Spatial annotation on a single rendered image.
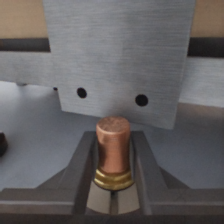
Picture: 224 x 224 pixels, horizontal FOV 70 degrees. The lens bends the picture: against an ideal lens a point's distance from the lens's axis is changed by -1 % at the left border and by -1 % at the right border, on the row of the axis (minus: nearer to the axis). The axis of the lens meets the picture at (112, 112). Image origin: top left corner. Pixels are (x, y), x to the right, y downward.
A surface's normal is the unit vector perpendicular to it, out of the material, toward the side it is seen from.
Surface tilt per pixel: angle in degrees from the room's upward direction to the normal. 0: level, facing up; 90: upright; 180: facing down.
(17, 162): 180
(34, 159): 180
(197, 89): 90
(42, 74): 90
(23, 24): 90
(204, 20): 90
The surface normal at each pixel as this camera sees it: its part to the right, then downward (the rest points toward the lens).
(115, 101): -0.36, 0.43
